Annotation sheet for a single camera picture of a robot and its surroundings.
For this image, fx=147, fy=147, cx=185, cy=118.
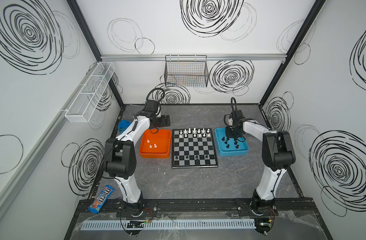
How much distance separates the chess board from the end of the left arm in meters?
0.17

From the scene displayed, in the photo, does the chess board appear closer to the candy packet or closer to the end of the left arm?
the end of the left arm

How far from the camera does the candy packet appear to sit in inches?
29.5

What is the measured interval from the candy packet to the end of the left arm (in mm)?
431

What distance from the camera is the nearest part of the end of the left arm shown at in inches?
26.8

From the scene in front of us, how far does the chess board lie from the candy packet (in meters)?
0.37

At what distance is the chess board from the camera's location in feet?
2.91
